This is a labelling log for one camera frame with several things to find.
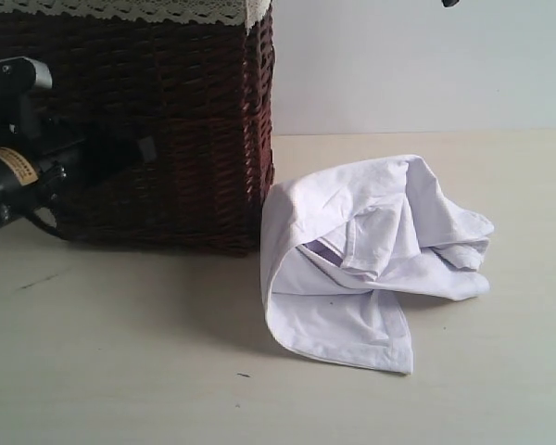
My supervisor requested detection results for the dark brown wicker basket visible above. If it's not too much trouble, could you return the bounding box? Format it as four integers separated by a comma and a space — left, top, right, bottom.
0, 5, 275, 254

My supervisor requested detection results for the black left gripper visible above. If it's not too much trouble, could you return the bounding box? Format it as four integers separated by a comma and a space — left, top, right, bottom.
9, 94, 157, 185

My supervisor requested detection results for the white t-shirt red print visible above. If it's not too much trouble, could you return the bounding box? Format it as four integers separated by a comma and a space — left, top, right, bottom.
260, 155, 494, 375

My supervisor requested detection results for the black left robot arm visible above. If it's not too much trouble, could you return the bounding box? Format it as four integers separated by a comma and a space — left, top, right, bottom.
0, 95, 157, 239

